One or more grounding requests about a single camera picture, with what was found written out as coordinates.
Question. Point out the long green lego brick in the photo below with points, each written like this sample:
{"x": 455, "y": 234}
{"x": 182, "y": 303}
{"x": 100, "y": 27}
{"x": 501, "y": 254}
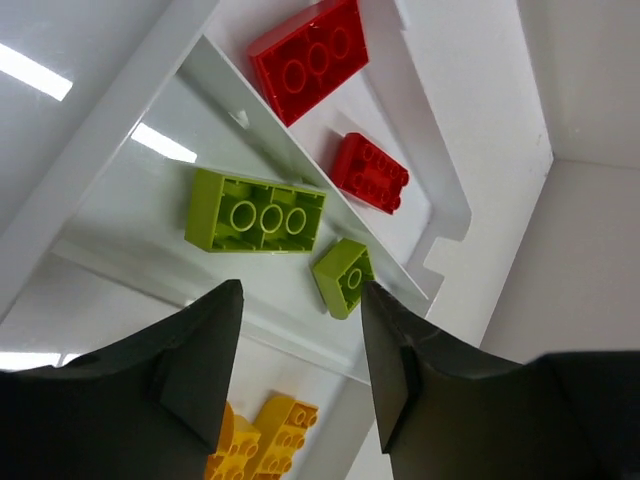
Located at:
{"x": 230, "y": 214}

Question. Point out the yellow rounded lego brick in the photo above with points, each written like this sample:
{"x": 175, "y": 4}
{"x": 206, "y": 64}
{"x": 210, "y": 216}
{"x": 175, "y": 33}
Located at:
{"x": 283, "y": 423}

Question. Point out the red lego brick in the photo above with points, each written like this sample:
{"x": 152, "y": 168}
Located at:
{"x": 307, "y": 57}

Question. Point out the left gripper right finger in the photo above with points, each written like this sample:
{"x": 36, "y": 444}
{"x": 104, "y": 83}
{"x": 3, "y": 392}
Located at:
{"x": 448, "y": 410}

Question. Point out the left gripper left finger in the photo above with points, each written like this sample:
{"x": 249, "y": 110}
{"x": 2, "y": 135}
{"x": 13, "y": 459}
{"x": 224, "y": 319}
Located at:
{"x": 149, "y": 406}

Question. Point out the white divided sorting tray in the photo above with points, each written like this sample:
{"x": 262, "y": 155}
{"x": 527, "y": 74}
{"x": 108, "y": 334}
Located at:
{"x": 113, "y": 107}

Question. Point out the red round lego piece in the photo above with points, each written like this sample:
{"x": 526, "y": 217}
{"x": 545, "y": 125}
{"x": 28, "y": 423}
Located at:
{"x": 365, "y": 171}

